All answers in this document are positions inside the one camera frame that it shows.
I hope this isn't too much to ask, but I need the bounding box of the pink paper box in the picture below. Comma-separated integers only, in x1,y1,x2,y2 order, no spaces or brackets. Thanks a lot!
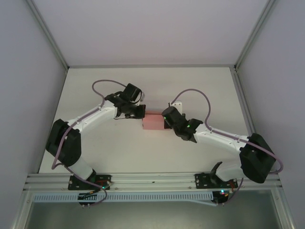
142,110,169,131

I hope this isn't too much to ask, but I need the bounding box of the black connector box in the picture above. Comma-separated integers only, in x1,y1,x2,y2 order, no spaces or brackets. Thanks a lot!
213,190,230,207

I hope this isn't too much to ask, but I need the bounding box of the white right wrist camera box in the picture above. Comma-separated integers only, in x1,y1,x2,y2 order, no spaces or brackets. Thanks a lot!
168,101,183,115

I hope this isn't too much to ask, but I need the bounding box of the aluminium frame crossbar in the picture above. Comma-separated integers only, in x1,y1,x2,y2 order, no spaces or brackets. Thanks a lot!
68,63,236,69

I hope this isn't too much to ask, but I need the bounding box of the aluminium mounting rail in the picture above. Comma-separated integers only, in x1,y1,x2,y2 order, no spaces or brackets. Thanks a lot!
23,169,281,191

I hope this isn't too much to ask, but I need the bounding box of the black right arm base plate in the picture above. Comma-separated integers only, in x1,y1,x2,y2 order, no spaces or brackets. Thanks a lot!
194,173,238,189

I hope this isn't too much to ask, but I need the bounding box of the aluminium side rail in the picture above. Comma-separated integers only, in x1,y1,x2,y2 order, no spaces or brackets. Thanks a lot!
230,67,271,170

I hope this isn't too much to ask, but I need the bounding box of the grey slotted cable duct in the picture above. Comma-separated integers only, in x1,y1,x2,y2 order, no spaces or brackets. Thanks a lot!
32,192,214,204

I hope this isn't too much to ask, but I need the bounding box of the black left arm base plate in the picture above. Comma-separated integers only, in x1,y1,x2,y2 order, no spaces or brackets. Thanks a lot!
68,175,112,191

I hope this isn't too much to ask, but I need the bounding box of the aluminium frame post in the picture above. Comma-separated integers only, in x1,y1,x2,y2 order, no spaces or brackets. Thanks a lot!
234,0,278,70
25,0,70,70

